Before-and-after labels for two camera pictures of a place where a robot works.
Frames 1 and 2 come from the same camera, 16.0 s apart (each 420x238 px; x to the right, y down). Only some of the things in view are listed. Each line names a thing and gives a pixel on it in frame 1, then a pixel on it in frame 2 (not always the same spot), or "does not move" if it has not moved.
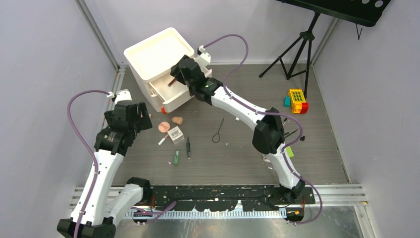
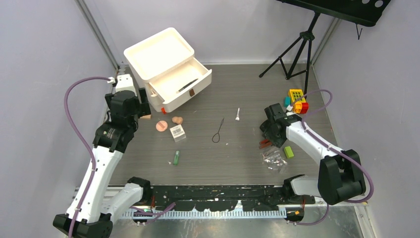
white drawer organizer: x=151 y=60 does not move
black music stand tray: x=367 y=12 does not move
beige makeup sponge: x=177 y=120 does not move
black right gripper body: x=177 y=74 → x=277 y=140
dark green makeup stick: x=188 y=148 → x=190 y=83
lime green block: x=289 y=151 does not move
